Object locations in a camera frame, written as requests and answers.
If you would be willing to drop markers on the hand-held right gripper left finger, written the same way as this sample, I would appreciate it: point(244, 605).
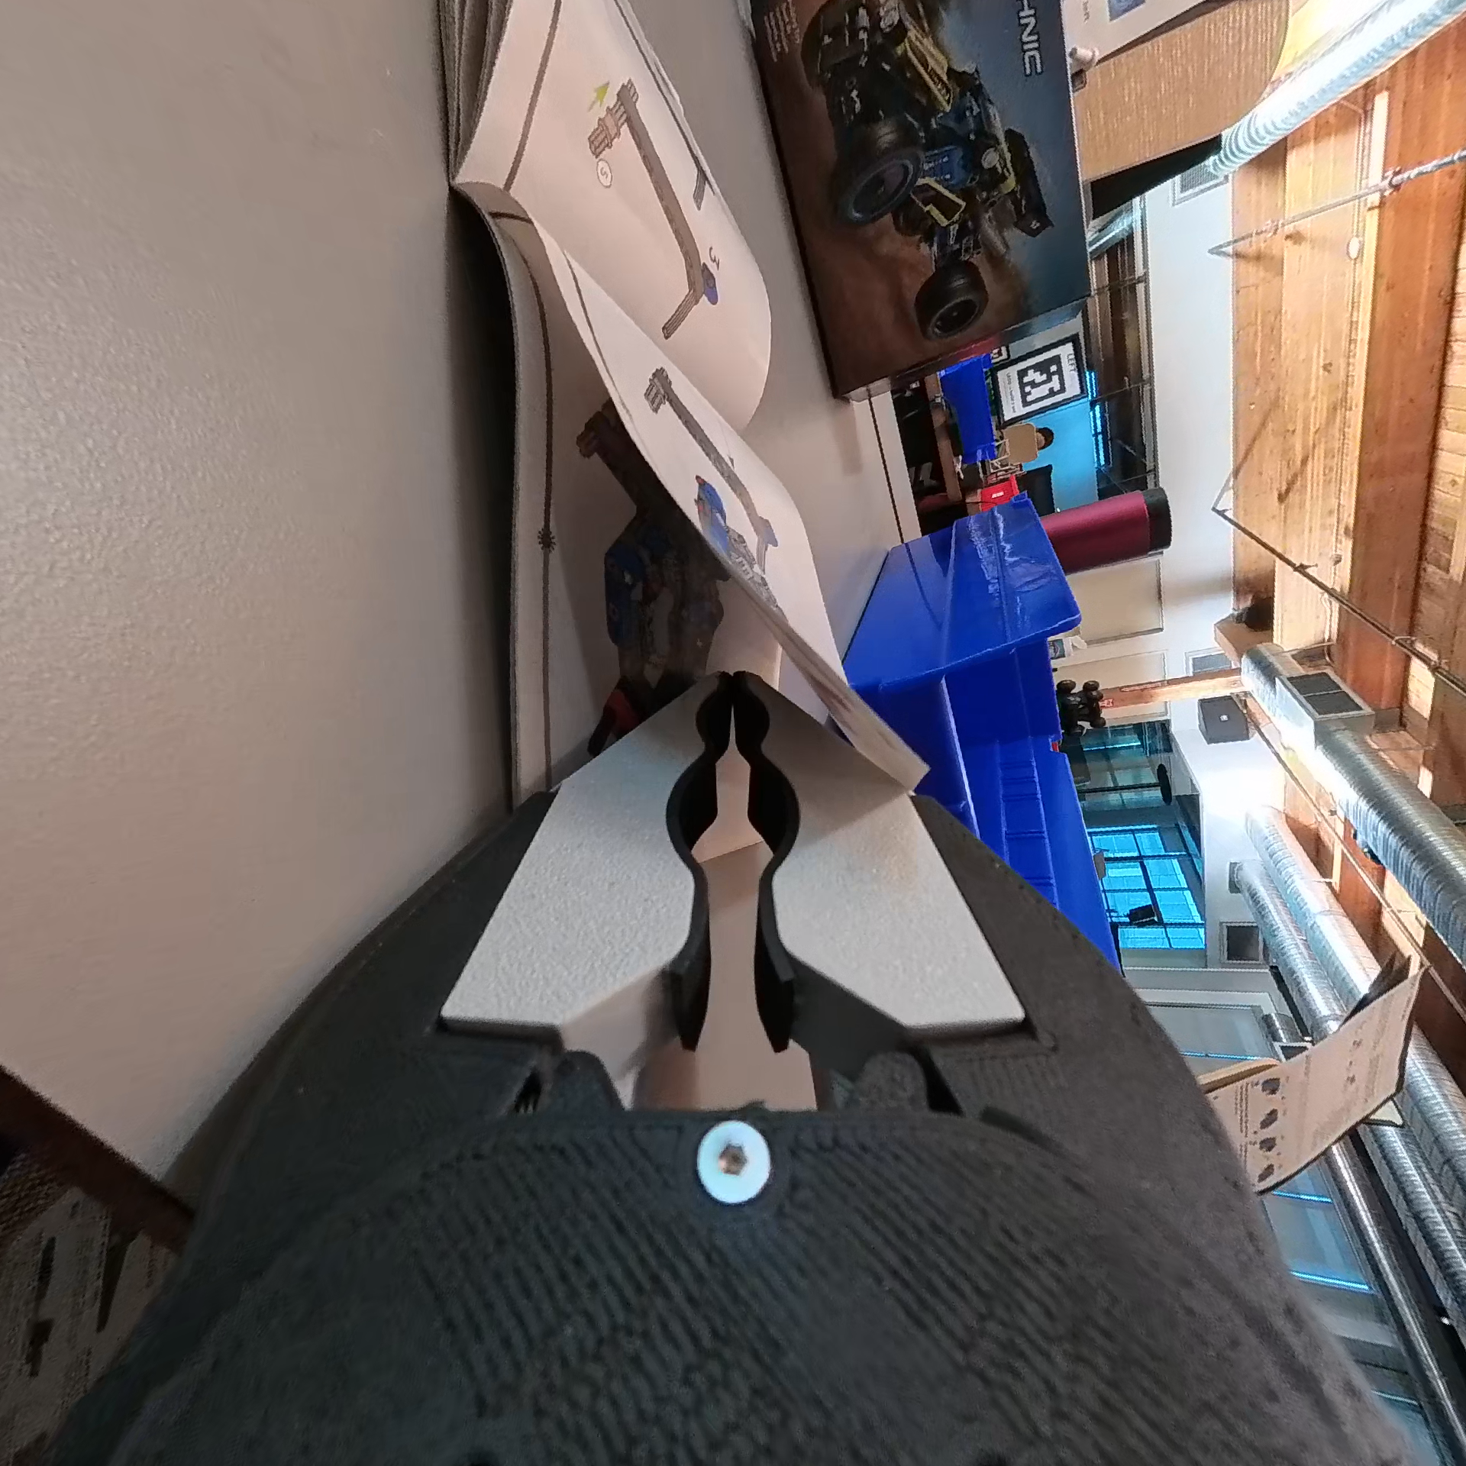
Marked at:
point(575, 911)

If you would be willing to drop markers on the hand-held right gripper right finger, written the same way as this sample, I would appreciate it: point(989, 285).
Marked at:
point(899, 911)

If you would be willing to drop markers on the lego instruction booklet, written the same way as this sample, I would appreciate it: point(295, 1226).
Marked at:
point(735, 341)

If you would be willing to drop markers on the lego set box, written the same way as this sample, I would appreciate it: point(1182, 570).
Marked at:
point(914, 170)

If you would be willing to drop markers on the blue plastic storage bin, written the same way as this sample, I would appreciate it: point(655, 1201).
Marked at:
point(962, 597)
point(1031, 823)

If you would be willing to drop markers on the black toy car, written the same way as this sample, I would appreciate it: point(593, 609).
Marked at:
point(1080, 703)

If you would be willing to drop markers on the maroon bottle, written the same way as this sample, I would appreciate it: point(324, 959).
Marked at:
point(1100, 530)

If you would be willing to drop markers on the cardboard box flap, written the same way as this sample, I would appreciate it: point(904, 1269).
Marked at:
point(1315, 1088)

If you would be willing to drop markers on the black white fiducial marker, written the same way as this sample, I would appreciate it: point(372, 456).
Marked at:
point(1043, 380)

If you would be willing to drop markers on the black wall speaker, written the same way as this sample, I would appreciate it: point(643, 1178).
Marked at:
point(1222, 715)

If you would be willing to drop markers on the silver ventilation duct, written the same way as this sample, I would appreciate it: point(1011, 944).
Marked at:
point(1376, 801)
point(1296, 911)
point(1296, 121)

